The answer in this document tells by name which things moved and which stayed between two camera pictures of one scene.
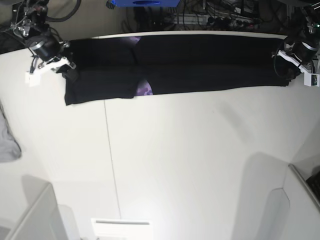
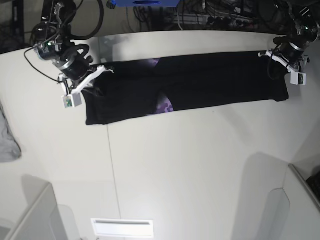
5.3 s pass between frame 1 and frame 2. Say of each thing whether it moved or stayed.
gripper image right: moved
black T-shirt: moved
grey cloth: stayed
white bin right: stayed
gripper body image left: moved
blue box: stayed
